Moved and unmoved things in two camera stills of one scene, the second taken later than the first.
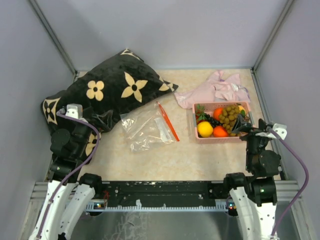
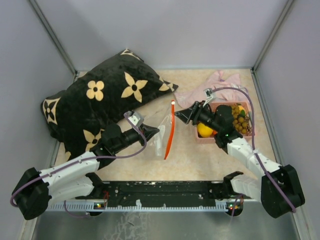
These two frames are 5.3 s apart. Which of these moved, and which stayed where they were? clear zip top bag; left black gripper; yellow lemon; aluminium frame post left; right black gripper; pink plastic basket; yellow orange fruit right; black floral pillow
Moved: clear zip top bag; left black gripper; right black gripper
Stayed: pink plastic basket; aluminium frame post left; black floral pillow; yellow lemon; yellow orange fruit right
